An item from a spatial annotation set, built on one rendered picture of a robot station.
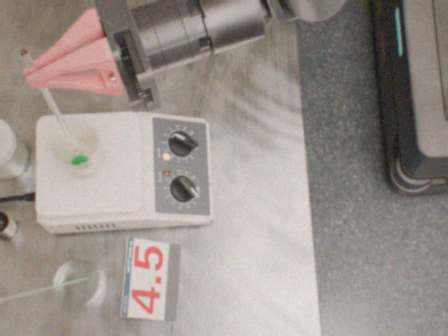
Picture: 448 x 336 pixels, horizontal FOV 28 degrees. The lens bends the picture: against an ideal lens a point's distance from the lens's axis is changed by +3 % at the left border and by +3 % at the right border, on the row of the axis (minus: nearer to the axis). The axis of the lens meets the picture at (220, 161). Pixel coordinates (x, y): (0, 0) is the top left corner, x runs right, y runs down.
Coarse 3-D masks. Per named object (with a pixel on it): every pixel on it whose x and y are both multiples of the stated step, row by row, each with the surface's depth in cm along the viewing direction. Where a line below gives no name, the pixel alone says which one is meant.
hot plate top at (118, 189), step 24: (48, 120) 104; (96, 120) 104; (120, 120) 104; (120, 144) 103; (48, 168) 102; (120, 168) 102; (48, 192) 102; (72, 192) 101; (96, 192) 101; (120, 192) 101; (48, 216) 101
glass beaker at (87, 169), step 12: (72, 120) 97; (84, 120) 96; (60, 132) 98; (72, 132) 100; (84, 132) 100; (96, 132) 96; (48, 144) 96; (60, 144) 100; (60, 156) 100; (96, 156) 97; (72, 168) 97; (84, 168) 97; (96, 168) 99
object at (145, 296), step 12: (144, 252) 106; (156, 252) 107; (132, 264) 104; (144, 264) 105; (156, 264) 106; (132, 276) 104; (144, 276) 105; (156, 276) 106; (132, 288) 104; (144, 288) 105; (156, 288) 106; (132, 300) 104; (144, 300) 105; (156, 300) 106; (132, 312) 103; (144, 312) 104; (156, 312) 105
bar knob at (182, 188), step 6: (174, 180) 105; (180, 180) 103; (186, 180) 104; (174, 186) 104; (180, 186) 104; (186, 186) 104; (192, 186) 104; (174, 192) 104; (180, 192) 105; (186, 192) 104; (192, 192) 104; (174, 198) 104; (180, 198) 104; (186, 198) 105; (192, 198) 104
